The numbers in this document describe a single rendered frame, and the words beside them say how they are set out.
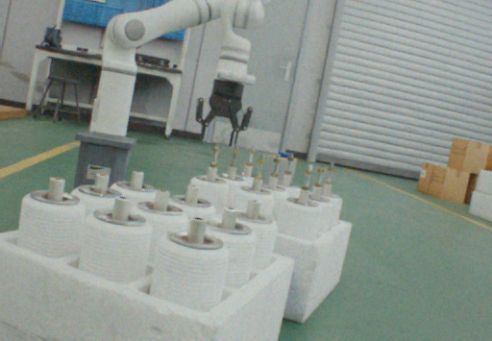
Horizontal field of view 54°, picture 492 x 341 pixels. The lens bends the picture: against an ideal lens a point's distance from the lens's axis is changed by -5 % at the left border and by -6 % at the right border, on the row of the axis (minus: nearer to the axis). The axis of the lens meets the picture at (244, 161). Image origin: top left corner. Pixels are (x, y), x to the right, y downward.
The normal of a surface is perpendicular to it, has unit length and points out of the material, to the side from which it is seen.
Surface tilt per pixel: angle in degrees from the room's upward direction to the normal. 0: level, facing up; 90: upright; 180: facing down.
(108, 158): 91
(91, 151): 93
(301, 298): 90
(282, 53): 90
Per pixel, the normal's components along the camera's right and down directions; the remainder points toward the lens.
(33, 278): -0.33, 0.03
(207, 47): 0.11, 0.11
